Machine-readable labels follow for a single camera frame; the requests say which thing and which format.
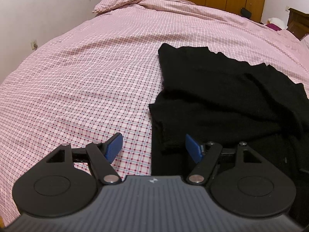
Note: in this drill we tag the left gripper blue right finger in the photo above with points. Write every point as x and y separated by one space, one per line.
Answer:
205 156

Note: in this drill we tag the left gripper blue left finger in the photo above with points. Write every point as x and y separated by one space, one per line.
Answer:
101 156

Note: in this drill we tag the black knit cardigan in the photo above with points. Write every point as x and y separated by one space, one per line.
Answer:
211 97

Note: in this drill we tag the pink checked bed cover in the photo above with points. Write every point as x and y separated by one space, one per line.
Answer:
99 78

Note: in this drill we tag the purple cloth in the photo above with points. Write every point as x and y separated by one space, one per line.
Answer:
273 27

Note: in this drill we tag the pink pillow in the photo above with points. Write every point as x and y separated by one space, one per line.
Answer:
305 41

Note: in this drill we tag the small black bag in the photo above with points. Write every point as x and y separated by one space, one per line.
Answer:
245 13

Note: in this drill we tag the dark wooden headboard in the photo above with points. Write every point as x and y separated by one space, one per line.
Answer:
298 23

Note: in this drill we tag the wall power socket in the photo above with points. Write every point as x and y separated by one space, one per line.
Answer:
34 45

